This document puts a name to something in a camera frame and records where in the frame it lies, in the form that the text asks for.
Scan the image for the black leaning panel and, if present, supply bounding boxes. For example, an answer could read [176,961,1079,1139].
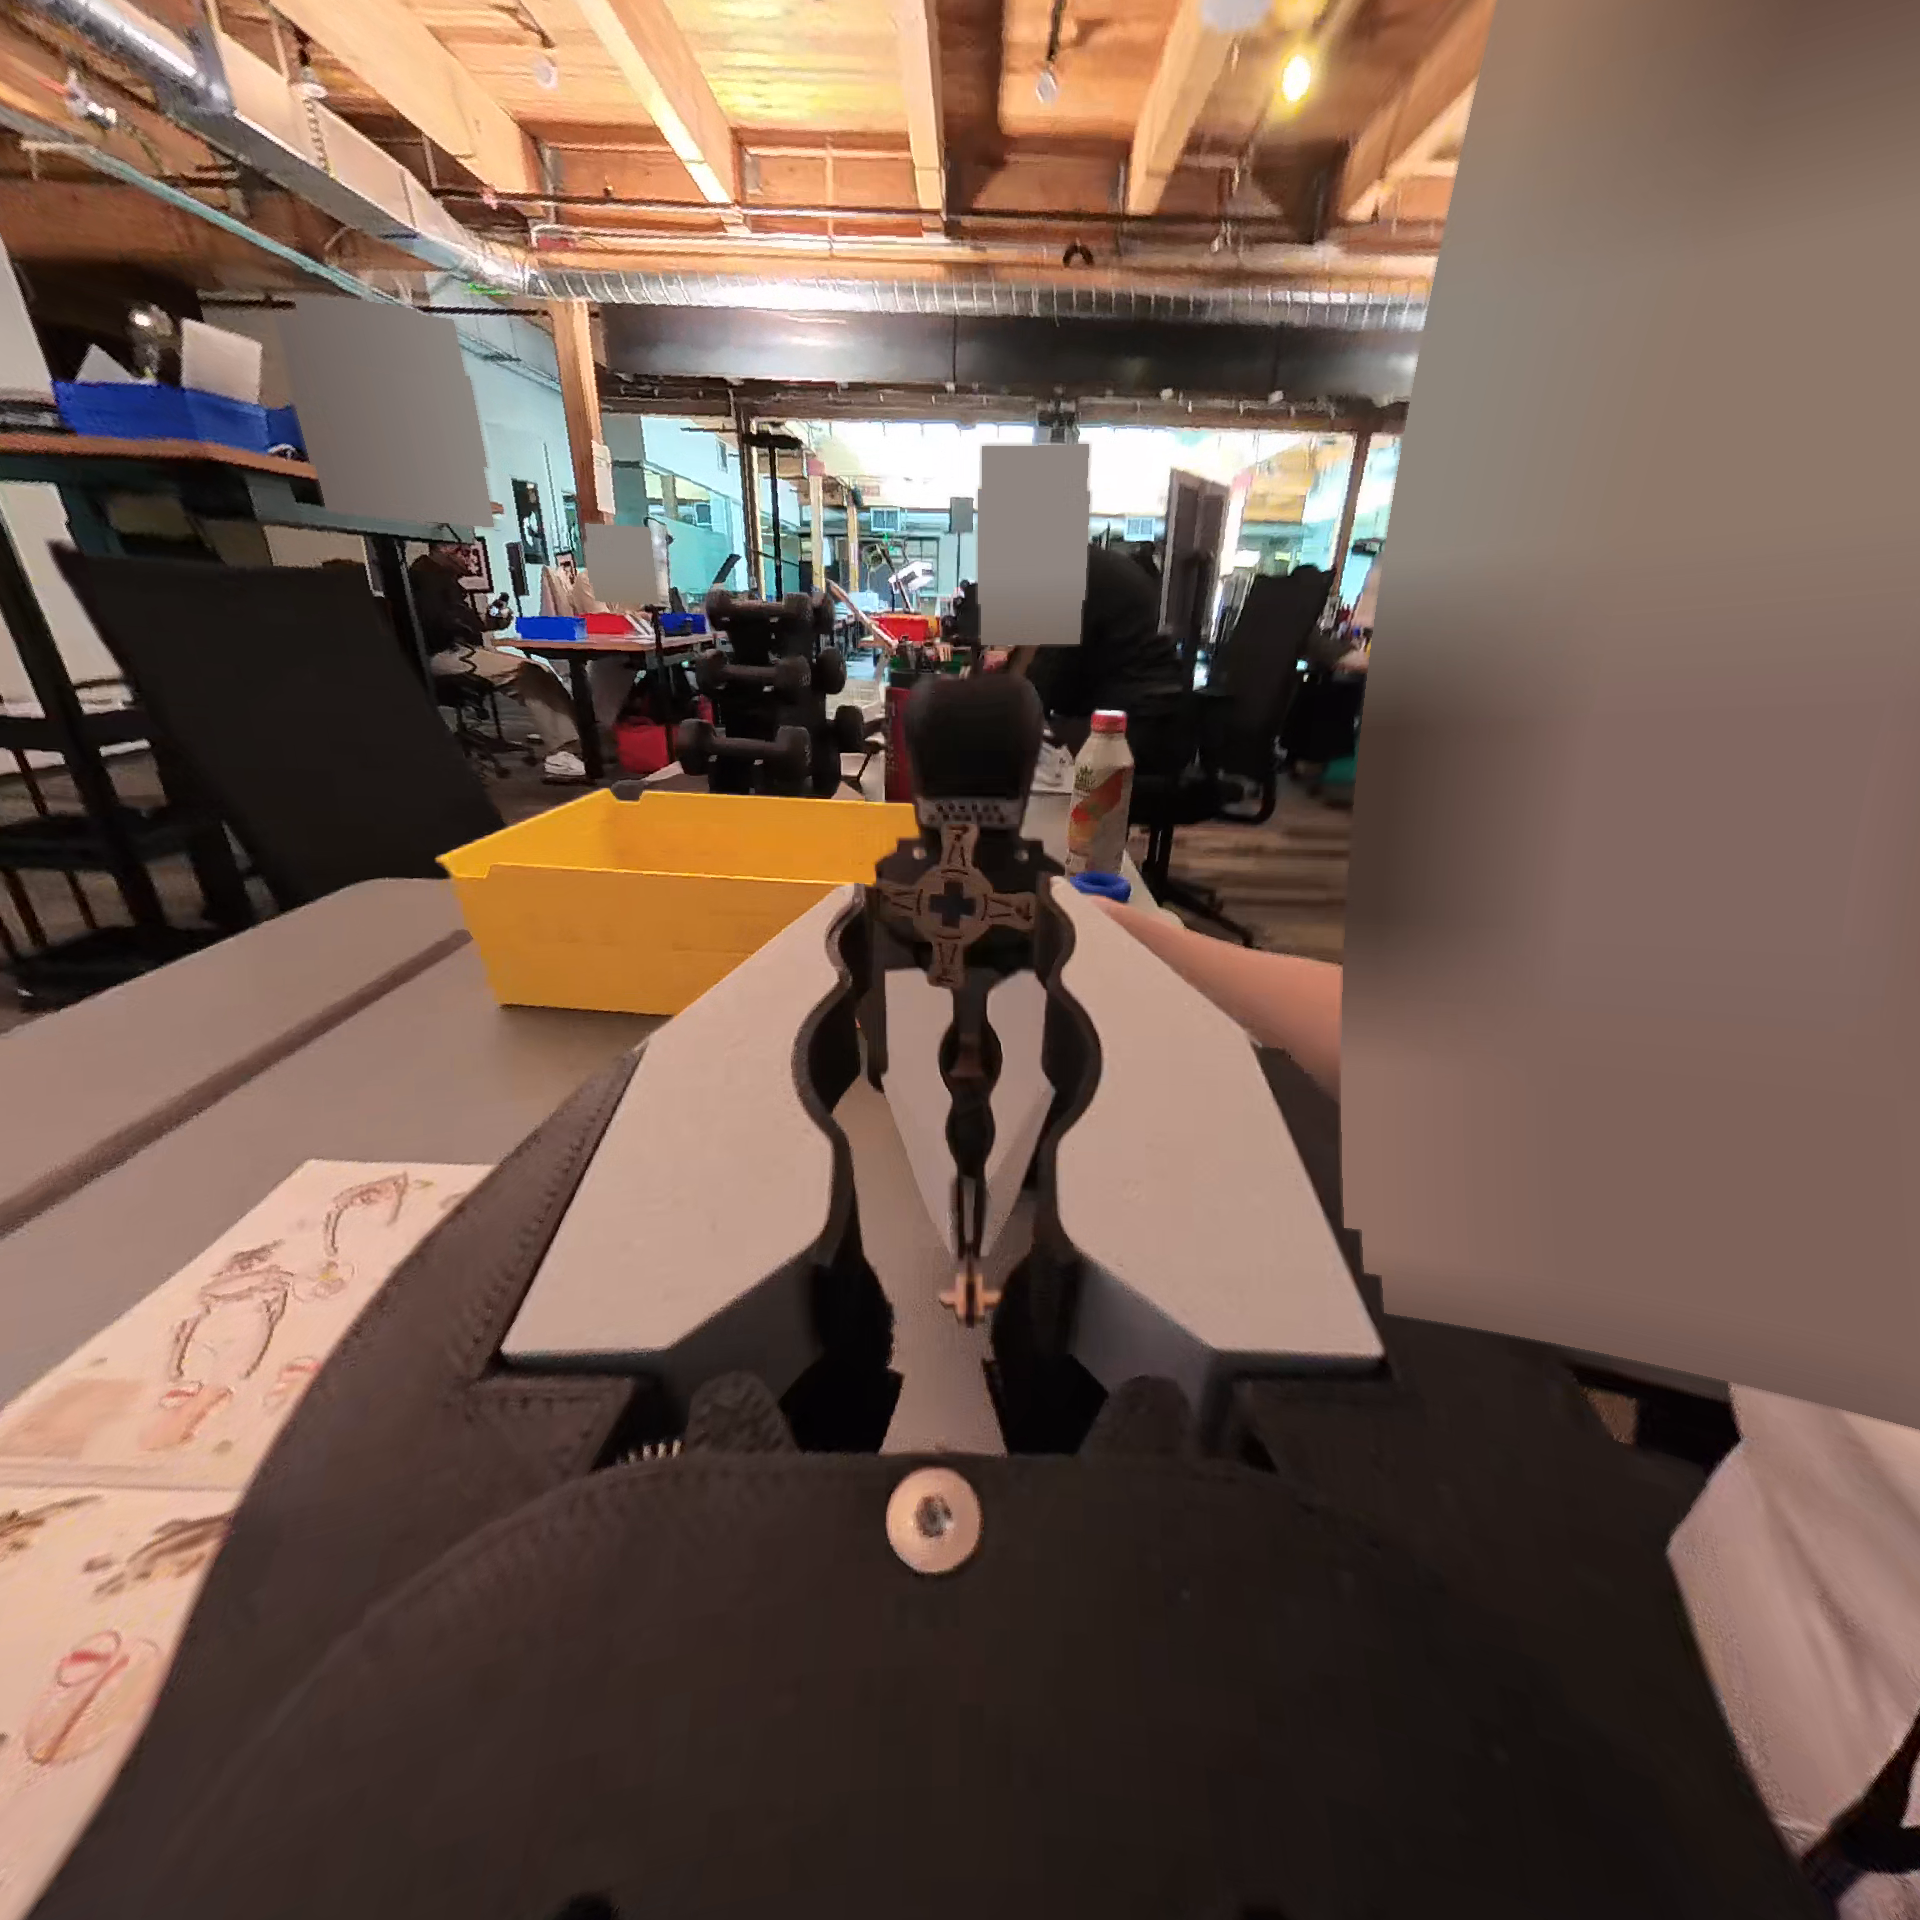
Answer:
[50,541,508,921]

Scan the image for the person's right forearm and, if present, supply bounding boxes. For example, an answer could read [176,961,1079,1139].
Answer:
[1121,903,1347,1098]

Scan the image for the yellow plastic bin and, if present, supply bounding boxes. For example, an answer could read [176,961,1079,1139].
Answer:
[436,785,922,1010]

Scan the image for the person's white clothing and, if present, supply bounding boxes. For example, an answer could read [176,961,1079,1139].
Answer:
[1667,1379,1920,1864]

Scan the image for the blue bin on shelf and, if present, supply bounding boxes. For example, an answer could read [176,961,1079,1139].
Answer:
[56,377,311,461]

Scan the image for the black office chair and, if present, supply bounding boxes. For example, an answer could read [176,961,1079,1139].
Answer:
[1136,566,1340,830]

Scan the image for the black dumbbell rack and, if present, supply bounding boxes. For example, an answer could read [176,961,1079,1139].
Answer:
[673,584,875,798]

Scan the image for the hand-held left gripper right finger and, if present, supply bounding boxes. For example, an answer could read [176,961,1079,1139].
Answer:
[1035,874,1385,1375]

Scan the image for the white bottle with red cap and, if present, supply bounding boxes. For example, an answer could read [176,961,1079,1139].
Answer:
[1064,709,1136,880]

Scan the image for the silver ventilation duct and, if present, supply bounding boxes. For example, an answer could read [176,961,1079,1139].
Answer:
[477,245,1431,328]

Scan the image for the black metal chair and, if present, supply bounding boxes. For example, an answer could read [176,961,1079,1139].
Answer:
[0,702,261,939]

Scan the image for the black strap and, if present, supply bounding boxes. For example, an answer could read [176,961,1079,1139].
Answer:
[1797,1706,1920,1911]

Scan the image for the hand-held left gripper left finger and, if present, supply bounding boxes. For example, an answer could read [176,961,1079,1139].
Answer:
[499,881,890,1374]

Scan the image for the wooden sword model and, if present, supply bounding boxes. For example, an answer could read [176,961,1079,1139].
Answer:
[875,815,1047,1330]

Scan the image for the illustrated instruction booklet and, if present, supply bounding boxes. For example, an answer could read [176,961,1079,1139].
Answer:
[0,1155,499,1869]

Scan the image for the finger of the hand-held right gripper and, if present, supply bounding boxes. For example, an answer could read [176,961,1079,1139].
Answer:
[979,970,1056,1255]
[866,970,964,1255]

